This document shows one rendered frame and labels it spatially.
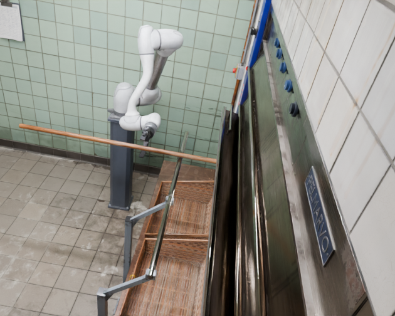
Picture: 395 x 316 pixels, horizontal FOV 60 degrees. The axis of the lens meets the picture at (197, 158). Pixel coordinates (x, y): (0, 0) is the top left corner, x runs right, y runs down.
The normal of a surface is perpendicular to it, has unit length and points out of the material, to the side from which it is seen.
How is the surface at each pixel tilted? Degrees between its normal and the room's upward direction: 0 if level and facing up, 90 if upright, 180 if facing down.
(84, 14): 90
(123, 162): 90
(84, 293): 0
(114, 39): 90
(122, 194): 90
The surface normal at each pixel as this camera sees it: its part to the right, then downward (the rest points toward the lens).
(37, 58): -0.11, 0.58
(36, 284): 0.15, -0.80
